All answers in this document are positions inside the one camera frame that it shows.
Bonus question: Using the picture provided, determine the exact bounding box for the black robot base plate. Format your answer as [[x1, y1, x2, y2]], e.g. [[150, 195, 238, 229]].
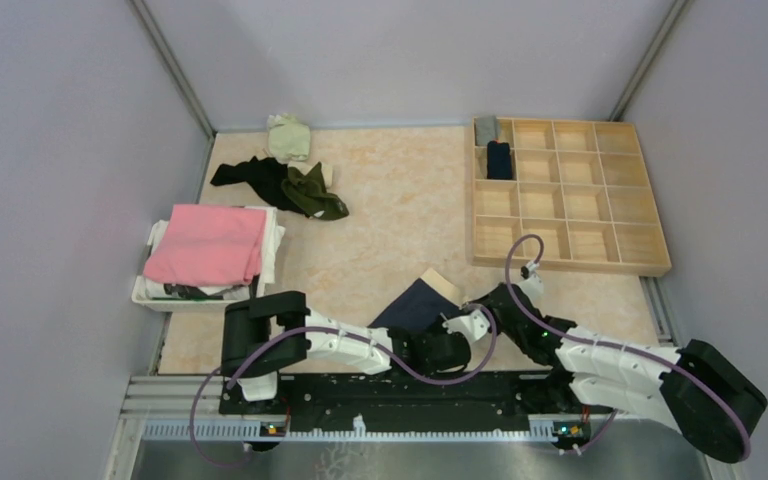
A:
[[219, 371, 584, 433]]

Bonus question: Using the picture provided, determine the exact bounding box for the wooden compartment tray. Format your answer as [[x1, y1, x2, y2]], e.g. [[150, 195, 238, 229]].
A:
[[467, 116, 672, 277]]

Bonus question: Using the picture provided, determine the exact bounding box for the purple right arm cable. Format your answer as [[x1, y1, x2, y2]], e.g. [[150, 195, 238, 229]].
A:
[[504, 234, 753, 464]]

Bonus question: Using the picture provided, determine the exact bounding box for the white perforated plastic basket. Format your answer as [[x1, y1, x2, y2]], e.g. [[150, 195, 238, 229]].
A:
[[131, 220, 286, 313]]

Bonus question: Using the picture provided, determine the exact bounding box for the grey underwear white waistband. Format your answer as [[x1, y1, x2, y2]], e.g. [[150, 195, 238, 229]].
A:
[[473, 115, 501, 147]]

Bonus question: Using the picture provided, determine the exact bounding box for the navy orange underwear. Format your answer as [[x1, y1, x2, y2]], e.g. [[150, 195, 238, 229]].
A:
[[486, 140, 514, 180]]

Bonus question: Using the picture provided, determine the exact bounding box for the light green underwear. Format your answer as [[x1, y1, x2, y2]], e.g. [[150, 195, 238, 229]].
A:
[[267, 114, 311, 162]]

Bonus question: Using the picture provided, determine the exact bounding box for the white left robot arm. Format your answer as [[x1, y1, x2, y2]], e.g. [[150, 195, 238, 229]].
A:
[[219, 291, 491, 414]]

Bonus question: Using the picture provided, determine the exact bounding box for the white folded cloth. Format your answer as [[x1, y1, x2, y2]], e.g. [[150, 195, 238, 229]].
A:
[[142, 206, 287, 303]]

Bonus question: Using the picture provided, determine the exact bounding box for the navy underwear cream waistband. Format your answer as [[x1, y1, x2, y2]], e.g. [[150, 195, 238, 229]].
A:
[[369, 268, 465, 333]]

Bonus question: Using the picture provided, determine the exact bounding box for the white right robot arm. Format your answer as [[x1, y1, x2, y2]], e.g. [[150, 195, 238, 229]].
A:
[[475, 283, 768, 463]]

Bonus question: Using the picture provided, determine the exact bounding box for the black underwear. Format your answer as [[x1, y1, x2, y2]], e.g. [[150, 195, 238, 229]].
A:
[[210, 157, 305, 215]]

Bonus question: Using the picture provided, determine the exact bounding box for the pink folded cloth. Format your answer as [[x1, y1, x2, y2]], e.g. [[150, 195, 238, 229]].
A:
[[143, 204, 267, 287]]

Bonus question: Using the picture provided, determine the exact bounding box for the aluminium frame rail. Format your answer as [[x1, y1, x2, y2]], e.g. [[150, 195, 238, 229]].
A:
[[102, 374, 750, 480]]

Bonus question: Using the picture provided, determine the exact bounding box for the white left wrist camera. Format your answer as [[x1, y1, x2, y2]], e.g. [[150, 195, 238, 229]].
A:
[[443, 309, 490, 344]]

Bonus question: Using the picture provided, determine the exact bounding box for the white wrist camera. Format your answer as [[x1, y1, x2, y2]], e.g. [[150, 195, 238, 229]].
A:
[[517, 261, 545, 303], [443, 309, 490, 344]]

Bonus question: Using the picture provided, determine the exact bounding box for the dark green underwear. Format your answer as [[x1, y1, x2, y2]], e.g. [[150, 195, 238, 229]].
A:
[[281, 167, 350, 221]]

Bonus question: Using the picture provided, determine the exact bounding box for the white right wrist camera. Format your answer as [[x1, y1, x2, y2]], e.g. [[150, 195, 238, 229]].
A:
[[517, 261, 545, 303]]

